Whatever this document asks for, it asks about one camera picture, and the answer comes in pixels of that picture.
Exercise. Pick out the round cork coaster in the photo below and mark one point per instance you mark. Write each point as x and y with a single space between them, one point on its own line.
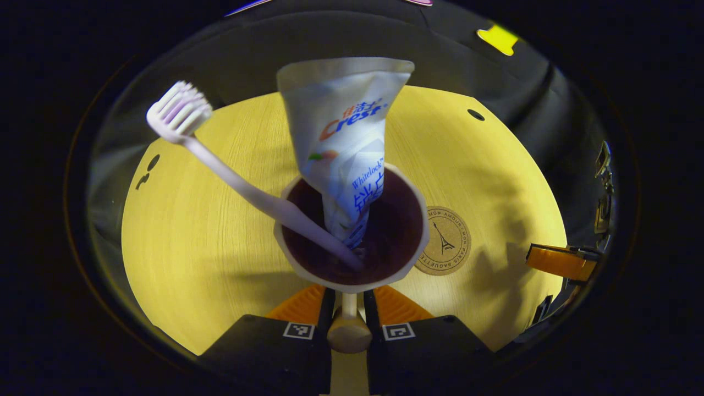
448 242

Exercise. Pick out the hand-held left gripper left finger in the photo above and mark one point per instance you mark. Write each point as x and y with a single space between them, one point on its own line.
327 313

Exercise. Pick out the white toothpaste tube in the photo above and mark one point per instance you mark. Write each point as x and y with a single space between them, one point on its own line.
341 126

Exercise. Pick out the pale pink toothbrush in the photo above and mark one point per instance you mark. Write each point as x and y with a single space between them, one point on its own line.
220 168

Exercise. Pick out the beige cup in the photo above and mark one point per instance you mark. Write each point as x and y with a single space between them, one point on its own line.
396 242

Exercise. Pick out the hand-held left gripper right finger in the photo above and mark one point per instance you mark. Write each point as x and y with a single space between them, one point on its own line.
369 313

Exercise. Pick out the wooden desktop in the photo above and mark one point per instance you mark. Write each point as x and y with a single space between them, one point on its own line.
192 247

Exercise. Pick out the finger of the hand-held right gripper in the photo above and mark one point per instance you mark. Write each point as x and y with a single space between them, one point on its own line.
561 263
542 311

